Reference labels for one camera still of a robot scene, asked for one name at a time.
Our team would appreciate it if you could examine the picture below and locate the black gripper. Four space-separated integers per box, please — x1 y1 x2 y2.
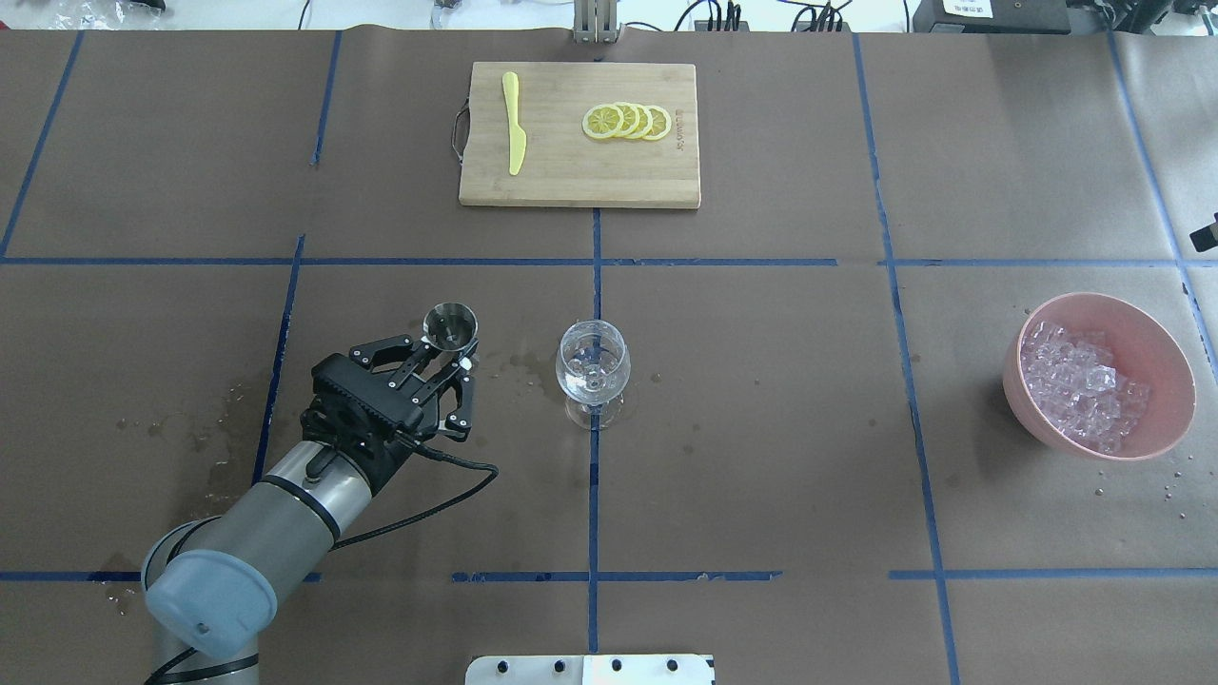
301 334 476 496

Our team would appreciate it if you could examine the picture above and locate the steel jigger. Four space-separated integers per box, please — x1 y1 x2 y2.
421 301 479 371

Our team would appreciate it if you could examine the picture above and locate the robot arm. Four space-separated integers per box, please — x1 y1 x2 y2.
141 330 499 684

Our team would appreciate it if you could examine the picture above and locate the clear wine glass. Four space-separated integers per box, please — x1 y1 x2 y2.
554 318 632 431

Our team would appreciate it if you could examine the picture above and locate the clear ice cubes pile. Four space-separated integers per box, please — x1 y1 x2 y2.
1019 321 1152 456

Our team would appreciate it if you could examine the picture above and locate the yellow plastic knife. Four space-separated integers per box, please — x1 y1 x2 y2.
501 72 527 177

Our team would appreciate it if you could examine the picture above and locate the bamboo cutting board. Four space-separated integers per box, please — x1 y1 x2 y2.
460 61 703 211

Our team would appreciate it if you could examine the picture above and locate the lemon slice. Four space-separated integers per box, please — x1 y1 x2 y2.
639 105 674 143
613 104 642 138
581 104 627 140
622 104 654 140

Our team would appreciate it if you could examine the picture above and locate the clear plastic bag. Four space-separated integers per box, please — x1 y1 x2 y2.
39 1 167 30

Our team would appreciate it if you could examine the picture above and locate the pink bowl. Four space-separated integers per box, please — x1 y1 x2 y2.
1002 293 1197 463

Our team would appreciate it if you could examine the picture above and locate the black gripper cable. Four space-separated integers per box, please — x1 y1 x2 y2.
143 433 501 685

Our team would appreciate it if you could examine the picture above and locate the metal cutting board handle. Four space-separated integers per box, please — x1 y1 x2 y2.
451 100 470 166

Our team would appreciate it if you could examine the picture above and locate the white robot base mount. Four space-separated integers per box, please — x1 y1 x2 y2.
464 655 717 684

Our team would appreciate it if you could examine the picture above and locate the aluminium camera post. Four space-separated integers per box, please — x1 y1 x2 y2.
572 0 621 45

